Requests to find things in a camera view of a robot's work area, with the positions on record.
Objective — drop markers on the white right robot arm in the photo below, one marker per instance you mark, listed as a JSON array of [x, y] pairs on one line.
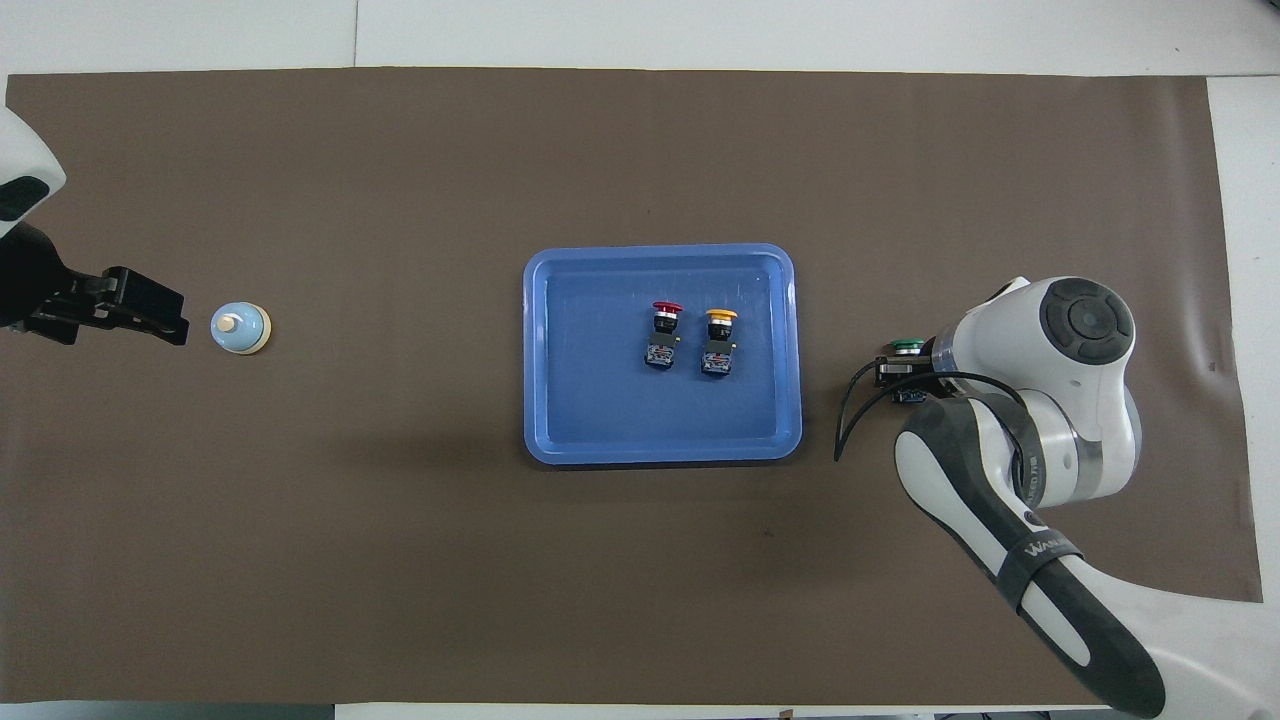
[[1000, 345]]

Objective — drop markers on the green push button switch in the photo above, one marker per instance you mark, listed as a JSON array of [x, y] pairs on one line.
[[905, 347]]

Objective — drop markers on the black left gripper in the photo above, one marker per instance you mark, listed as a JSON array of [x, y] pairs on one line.
[[30, 285]]

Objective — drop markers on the blue plastic tray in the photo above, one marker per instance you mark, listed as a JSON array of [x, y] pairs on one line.
[[600, 400]]

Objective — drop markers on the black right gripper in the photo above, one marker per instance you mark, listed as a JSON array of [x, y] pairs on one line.
[[925, 375]]

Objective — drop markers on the red push button switch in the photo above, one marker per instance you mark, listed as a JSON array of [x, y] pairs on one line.
[[660, 355]]

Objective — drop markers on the light blue call bell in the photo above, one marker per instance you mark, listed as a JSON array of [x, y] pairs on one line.
[[245, 337]]

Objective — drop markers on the brown table mat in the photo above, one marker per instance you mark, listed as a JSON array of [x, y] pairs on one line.
[[400, 550]]

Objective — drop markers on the yellow push button switch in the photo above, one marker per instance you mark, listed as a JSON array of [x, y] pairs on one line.
[[718, 360]]

